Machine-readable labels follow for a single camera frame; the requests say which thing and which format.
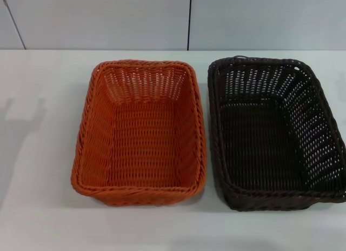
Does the orange woven plastic basket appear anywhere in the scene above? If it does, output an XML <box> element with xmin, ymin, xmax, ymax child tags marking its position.
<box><xmin>70</xmin><ymin>60</ymin><xmax>208</xmax><ymax>207</ymax></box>

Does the dark brown woven plastic basket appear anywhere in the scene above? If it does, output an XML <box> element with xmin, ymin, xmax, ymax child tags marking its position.
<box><xmin>207</xmin><ymin>55</ymin><xmax>346</xmax><ymax>213</ymax></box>

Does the black vertical wall strip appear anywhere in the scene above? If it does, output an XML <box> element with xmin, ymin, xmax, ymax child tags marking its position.
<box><xmin>187</xmin><ymin>0</ymin><xmax>193</xmax><ymax>50</ymax></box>

